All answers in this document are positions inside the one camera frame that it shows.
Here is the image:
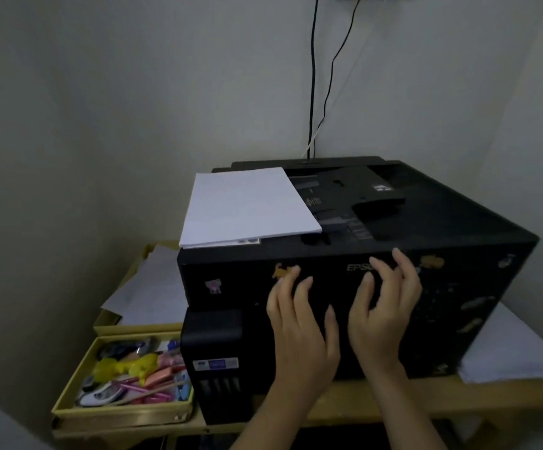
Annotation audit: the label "person's left hand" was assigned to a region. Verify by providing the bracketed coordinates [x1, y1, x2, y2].
[266, 265, 342, 395]

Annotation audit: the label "person's right hand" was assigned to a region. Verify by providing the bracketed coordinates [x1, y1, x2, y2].
[348, 248, 424, 378]

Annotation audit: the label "person's left forearm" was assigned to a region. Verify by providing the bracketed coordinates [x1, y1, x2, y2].
[231, 383, 329, 450]

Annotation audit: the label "person's right forearm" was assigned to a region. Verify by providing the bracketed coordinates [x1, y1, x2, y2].
[369, 364, 449, 450]

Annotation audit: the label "black printer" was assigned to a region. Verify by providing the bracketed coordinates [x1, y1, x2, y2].
[177, 156, 540, 425]

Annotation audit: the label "white paper stack on printer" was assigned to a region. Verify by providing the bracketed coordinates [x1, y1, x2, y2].
[179, 167, 323, 250]

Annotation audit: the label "loose white paper sheets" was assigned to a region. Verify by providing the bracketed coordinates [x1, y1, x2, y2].
[101, 245, 190, 327]

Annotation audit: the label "large white paper stack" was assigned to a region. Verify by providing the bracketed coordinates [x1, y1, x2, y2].
[456, 302, 543, 385]

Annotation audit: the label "pink eraser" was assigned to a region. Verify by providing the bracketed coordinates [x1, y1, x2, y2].
[144, 367, 177, 388]

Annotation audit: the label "yellow tray with papers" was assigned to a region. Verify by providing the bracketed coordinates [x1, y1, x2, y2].
[93, 241, 184, 336]

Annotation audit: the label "yellow plastic toy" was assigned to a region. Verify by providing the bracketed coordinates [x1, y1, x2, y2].
[93, 353, 160, 386]

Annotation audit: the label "white correction tape dispenser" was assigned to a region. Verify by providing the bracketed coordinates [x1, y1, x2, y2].
[78, 381, 127, 408]

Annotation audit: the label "yellow tray with stationery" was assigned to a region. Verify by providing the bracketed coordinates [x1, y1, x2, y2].
[50, 331, 195, 423]

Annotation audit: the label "wavy black cable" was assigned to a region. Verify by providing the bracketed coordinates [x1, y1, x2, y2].
[312, 0, 363, 160]

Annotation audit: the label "straight black cable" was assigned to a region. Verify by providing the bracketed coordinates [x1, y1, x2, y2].
[307, 0, 322, 160]

